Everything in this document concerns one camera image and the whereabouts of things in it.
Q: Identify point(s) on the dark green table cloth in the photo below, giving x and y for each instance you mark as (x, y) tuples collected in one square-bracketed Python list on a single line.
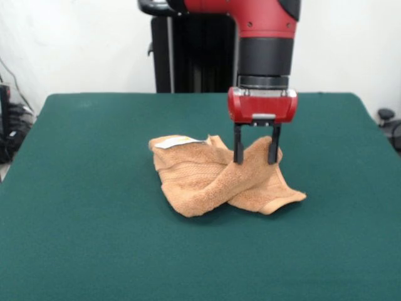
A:
[(94, 219)]

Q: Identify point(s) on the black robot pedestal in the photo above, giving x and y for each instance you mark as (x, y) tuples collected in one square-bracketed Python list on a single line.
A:
[(194, 56)]

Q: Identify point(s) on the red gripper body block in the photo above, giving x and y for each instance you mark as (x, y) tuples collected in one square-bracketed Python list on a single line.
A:
[(263, 106)]

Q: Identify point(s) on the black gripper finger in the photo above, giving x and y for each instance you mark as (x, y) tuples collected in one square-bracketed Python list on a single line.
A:
[(274, 150), (238, 150)]

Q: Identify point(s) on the grey office chair base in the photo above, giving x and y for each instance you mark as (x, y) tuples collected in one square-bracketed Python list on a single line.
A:
[(390, 125)]

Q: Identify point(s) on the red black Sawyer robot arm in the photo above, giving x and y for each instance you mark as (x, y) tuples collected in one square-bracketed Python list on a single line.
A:
[(266, 25)]

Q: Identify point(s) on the tan terry towel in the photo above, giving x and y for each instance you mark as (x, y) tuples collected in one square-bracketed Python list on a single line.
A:
[(194, 182)]

